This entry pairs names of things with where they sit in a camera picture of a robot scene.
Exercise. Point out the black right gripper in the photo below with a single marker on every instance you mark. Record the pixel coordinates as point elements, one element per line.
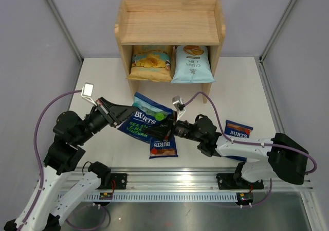
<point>163,131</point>

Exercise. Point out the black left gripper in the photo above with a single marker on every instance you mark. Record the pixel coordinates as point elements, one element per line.
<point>115,113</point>

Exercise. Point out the blue Burts sea salt bag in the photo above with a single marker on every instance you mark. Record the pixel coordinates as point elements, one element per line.
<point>149,113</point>

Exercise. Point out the tan kettle cooked chips bag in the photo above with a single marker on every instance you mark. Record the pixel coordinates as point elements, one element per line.
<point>151,62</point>

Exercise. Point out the light blue cassava chips bag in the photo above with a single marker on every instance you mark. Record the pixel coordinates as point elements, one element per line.
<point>192,65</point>

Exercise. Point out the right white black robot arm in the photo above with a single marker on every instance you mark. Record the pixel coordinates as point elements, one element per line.
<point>276,157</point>

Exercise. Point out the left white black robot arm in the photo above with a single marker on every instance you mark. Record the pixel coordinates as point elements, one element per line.
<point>44,211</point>

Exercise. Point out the wooden two-tier shelf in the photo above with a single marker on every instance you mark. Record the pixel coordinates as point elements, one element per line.
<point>170,22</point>

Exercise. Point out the blue Burts chilli bag centre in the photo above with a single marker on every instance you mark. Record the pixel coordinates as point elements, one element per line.
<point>162,149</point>

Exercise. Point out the blue burts chilli bag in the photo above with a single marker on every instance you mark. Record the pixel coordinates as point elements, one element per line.
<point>162,149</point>
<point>237,130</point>

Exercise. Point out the blue Burts chilli bag right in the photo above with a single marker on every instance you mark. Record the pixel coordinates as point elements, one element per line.
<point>237,130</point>

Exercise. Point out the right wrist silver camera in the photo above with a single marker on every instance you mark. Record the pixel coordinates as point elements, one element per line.
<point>180,106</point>

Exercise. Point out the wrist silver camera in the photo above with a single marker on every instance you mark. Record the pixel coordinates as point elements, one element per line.
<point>86,93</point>
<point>180,106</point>

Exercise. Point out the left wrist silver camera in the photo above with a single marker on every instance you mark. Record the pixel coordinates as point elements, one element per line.
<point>86,93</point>

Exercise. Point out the aluminium rail frame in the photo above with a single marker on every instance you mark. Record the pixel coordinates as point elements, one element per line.
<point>180,179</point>

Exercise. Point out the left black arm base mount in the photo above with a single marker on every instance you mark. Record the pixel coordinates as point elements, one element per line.
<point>118,181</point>

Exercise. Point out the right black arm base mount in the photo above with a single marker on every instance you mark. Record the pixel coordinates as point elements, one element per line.
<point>229,181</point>

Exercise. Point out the white slotted cable duct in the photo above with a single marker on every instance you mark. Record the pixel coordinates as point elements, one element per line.
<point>163,197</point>

